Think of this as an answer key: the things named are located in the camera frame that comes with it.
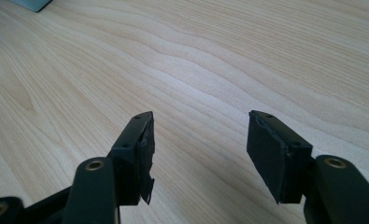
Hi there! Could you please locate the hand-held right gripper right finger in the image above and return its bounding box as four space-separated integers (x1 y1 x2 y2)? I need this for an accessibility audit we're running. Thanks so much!
246 109 315 205

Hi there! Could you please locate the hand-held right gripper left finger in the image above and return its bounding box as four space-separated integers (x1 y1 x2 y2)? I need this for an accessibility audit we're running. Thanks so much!
107 110 157 207

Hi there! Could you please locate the blue plastic basket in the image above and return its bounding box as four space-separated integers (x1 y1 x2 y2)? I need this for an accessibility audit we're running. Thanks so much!
8 0 54 13

